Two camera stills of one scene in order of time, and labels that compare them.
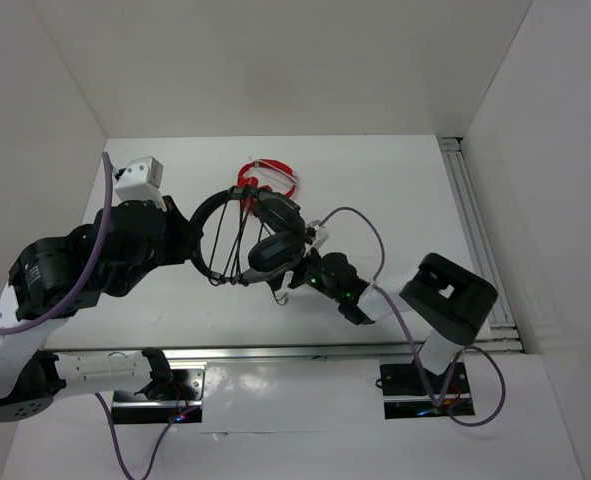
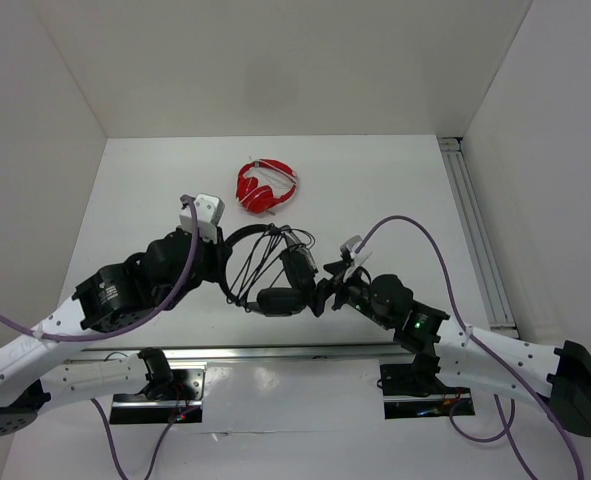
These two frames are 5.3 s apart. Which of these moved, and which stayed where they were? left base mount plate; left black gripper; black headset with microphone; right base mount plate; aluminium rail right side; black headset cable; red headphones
Moved: black headset cable; left black gripper; black headset with microphone
Stayed: right base mount plate; aluminium rail right side; left base mount plate; red headphones
